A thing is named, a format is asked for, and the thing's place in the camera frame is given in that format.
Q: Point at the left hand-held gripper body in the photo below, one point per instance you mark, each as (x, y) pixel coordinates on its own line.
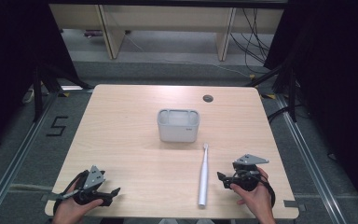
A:
(88, 194)

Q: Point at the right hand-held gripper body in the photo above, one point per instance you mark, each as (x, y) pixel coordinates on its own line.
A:
(247, 178)

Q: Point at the person's left hand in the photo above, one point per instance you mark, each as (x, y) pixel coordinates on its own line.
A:
(70, 209)

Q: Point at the person's right hand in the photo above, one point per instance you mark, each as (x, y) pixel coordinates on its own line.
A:
(258, 200)

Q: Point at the white electric toothbrush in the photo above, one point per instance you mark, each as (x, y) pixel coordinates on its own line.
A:
(203, 180)

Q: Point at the grey tape strip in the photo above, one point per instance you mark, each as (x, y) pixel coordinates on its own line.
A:
(292, 204)
(48, 197)

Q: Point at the white toothbrush holder box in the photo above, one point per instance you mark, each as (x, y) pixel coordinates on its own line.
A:
(178, 130)

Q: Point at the round grey table grommet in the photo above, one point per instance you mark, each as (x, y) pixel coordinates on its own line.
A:
(208, 98)

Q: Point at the yellow black hazard tape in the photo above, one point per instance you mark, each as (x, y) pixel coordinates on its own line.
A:
(268, 96)
(64, 94)

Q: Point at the black metal stand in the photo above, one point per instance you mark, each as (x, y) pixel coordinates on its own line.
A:
(292, 93)
(38, 93)

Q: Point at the black curtain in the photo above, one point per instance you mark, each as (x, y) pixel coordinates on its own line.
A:
(12, 62)
(338, 77)

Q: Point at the beige wooden desk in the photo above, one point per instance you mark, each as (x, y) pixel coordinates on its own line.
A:
(167, 18)

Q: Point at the metal floor rail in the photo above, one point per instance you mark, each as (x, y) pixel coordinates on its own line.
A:
(310, 161)
(15, 158)

